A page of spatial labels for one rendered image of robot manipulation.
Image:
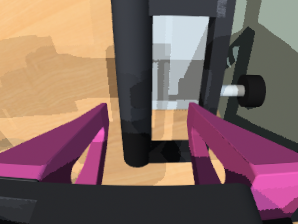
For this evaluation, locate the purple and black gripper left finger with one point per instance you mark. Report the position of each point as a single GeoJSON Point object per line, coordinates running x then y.
{"type": "Point", "coordinates": [51, 156]}

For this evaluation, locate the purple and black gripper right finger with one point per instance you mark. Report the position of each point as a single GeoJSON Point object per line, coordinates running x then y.
{"type": "Point", "coordinates": [269, 169]}

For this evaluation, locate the light grey metal plate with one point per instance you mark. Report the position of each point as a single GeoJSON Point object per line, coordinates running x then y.
{"type": "Point", "coordinates": [178, 57]}

